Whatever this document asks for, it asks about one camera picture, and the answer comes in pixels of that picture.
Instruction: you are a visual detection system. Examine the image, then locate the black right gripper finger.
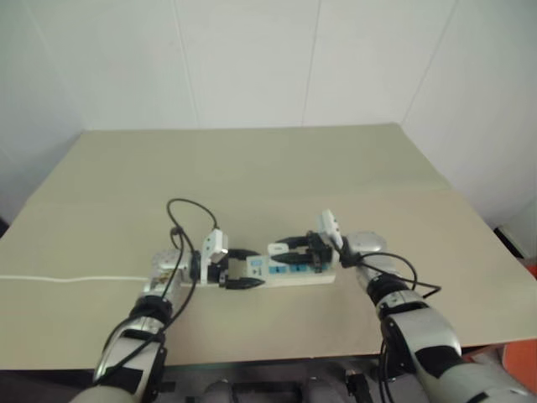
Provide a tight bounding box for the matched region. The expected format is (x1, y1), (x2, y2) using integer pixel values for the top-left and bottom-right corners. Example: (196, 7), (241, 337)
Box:
(275, 249), (314, 267)
(274, 235), (312, 250)

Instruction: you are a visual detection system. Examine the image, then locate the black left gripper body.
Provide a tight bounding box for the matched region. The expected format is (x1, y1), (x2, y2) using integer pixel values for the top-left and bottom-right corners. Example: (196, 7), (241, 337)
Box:
(208, 251), (237, 290)

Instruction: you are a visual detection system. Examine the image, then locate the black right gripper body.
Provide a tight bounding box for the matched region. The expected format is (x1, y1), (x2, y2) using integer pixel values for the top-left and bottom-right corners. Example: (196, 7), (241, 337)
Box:
(303, 229), (337, 272)

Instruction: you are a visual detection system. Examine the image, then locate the white power strip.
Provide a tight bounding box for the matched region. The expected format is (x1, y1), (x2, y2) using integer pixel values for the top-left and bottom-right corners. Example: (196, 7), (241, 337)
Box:
(180, 250), (339, 291)

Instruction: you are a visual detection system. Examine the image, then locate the dark grey rounded shape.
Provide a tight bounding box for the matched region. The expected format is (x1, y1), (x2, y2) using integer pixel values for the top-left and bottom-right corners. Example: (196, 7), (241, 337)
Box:
(200, 376), (238, 403)

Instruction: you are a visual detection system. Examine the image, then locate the small black box under table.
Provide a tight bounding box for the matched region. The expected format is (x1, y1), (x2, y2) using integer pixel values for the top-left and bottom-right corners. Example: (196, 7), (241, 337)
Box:
(345, 369), (369, 396)

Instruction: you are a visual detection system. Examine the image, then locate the black object beside table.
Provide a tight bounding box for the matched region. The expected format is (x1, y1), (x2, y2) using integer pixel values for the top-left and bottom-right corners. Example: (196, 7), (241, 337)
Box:
(493, 225), (526, 261)

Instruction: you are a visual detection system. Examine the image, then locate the orange object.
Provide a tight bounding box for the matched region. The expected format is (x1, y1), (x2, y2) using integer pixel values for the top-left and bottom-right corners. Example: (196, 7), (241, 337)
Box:
(464, 259), (537, 403)

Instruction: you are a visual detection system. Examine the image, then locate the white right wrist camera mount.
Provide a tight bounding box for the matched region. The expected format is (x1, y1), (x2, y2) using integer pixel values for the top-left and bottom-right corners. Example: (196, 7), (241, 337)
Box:
(316, 209), (343, 249)

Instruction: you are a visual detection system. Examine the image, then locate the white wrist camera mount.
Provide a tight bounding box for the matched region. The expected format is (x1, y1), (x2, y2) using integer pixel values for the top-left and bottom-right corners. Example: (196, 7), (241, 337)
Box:
(316, 209), (343, 249)
(200, 229), (230, 285)

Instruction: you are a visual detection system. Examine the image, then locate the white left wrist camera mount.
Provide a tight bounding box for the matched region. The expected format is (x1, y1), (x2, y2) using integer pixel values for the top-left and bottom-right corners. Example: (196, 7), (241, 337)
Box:
(200, 229), (230, 285)

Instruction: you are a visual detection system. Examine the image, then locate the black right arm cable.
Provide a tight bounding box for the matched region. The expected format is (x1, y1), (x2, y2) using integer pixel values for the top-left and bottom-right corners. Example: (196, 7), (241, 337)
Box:
(337, 243), (443, 403)

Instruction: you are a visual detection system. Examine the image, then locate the white power strip cable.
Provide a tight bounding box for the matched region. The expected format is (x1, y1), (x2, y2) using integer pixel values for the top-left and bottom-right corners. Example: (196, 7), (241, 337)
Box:
(0, 274), (151, 284)

